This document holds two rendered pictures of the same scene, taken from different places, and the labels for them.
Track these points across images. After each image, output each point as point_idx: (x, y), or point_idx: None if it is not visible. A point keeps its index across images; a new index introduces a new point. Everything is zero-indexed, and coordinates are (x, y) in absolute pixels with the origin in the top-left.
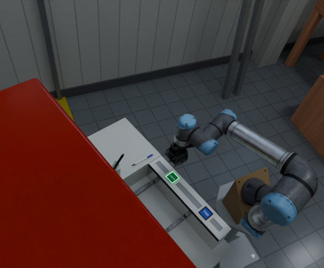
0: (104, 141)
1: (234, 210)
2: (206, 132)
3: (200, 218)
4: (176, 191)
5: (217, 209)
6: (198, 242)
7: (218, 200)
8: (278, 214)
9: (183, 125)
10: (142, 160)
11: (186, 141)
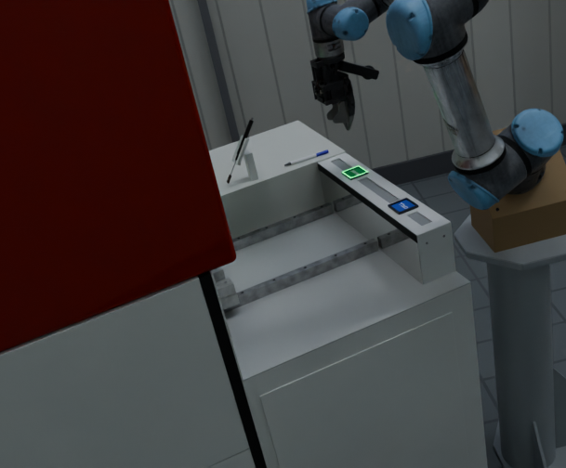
0: (249, 147)
1: (483, 218)
2: (345, 2)
3: (388, 214)
4: (356, 188)
5: (457, 235)
6: (397, 277)
7: (465, 224)
8: (401, 19)
9: (309, 1)
10: (306, 157)
11: (328, 40)
